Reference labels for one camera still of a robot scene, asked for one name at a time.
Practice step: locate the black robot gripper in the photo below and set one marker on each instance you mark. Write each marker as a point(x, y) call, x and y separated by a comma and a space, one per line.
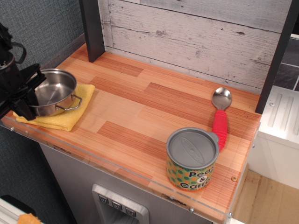
point(15, 83)

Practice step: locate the peas and carrots toy can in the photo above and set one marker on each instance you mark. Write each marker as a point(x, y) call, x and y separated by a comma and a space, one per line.
point(191, 158)

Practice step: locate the dark shelf post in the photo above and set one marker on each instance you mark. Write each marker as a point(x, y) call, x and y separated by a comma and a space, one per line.
point(278, 56)
point(90, 14)

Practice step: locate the clear acrylic edge guard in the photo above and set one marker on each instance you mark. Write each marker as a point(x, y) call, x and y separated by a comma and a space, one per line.
point(132, 163)

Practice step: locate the dark right shelf post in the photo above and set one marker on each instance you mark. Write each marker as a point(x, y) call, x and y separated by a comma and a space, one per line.
point(278, 56)

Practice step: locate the yellow folded cloth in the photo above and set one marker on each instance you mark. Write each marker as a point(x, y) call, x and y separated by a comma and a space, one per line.
point(66, 120)

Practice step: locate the orange object at corner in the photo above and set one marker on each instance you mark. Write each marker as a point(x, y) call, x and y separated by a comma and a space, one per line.
point(28, 219)

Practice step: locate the dark left shelf post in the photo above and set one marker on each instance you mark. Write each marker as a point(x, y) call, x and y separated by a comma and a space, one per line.
point(90, 14)

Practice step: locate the silver steel pot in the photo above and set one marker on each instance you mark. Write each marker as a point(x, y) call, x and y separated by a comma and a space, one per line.
point(55, 94)

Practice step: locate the white toy sink unit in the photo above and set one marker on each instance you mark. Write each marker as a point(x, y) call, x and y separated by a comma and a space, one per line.
point(275, 150)

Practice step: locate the grey toy fridge dispenser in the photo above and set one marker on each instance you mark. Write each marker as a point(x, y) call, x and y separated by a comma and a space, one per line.
point(114, 208)

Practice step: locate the spoon with red handle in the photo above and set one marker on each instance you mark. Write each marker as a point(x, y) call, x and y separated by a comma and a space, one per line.
point(221, 99)

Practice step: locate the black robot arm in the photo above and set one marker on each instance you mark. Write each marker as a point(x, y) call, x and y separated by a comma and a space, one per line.
point(8, 49)

